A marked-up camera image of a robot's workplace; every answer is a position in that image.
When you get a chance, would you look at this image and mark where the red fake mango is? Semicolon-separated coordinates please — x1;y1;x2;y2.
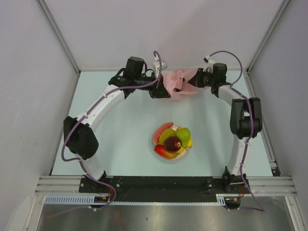
154;145;178;159

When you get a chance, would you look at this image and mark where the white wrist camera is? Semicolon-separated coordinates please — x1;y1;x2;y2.
203;55;215;73
153;59;168;76

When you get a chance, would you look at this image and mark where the white paper plate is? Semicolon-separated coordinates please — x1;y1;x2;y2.
152;122;193;163

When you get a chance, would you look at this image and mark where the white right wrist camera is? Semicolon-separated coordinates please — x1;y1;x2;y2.
203;55;215;73

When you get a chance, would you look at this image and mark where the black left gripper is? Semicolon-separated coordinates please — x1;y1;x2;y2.
134;72;170;99

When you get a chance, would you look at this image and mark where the aluminium frame rail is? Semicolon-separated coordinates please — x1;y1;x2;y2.
36;0;81;74

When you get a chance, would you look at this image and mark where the pink plastic bag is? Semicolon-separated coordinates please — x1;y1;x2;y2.
162;69;209;100

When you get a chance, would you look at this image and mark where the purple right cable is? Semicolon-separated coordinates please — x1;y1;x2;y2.
208;50;265;212

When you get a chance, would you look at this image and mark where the white cable duct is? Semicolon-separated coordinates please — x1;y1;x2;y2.
44;194;116;204

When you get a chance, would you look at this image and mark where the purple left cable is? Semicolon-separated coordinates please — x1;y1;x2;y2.
44;50;163;218

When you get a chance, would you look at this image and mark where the dark red fake apple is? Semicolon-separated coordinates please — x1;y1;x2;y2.
164;136;182;152

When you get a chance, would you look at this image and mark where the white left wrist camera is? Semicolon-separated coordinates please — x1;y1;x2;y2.
153;59;168;76

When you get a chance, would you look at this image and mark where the green fake pear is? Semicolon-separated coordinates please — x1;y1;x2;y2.
175;127;191;147

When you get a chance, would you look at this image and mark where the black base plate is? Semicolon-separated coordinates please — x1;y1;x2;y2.
78;175;251;203

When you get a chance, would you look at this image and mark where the purple cable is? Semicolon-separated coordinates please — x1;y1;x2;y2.
44;50;163;218
208;50;265;212

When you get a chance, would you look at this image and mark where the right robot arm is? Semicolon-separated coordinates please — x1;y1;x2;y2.
188;63;263;193

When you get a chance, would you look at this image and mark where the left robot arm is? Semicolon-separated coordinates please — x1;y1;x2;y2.
61;51;171;193

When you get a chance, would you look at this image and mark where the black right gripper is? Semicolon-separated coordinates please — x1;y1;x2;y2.
188;68;216;88

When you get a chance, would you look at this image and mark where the fake watermelon slice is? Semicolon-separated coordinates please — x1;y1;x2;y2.
152;122;173;145

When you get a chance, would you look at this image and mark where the yellow fake lemon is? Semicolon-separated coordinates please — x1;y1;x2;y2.
187;138;193;148

